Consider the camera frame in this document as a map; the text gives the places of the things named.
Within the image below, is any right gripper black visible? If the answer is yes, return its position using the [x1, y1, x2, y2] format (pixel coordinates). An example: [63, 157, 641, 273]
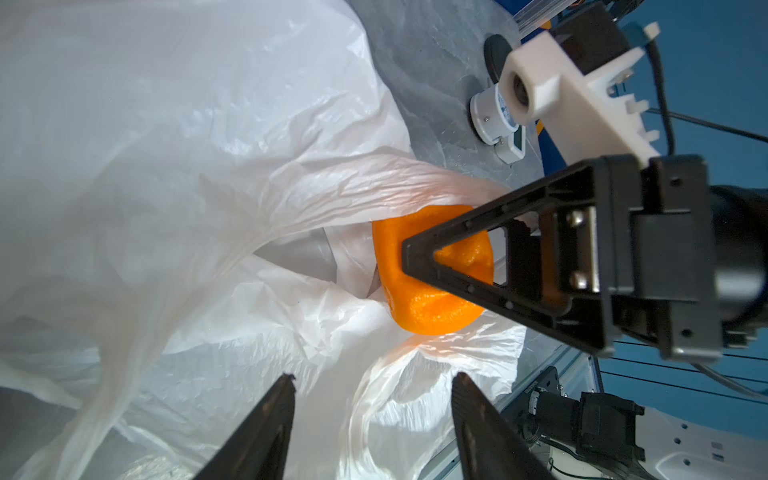
[403, 155, 767, 362]

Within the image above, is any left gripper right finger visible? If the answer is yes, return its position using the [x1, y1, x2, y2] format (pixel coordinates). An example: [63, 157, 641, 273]
[451, 372, 553, 480]

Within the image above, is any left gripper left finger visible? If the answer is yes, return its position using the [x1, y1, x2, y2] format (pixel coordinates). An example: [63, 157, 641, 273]
[194, 374, 296, 480]

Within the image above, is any white plastic bag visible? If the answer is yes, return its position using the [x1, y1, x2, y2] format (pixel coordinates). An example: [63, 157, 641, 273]
[1, 1, 526, 479]

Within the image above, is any small white digital timer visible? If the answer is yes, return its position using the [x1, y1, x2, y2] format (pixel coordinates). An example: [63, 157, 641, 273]
[494, 125, 526, 165]

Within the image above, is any round white clock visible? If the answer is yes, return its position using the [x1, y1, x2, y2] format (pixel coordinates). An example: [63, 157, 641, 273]
[469, 85, 520, 146]

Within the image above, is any black microphone on stand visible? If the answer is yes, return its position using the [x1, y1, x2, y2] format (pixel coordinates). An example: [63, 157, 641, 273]
[483, 34, 513, 85]

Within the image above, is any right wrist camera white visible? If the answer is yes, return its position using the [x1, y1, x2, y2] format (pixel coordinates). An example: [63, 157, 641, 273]
[496, 4, 660, 166]

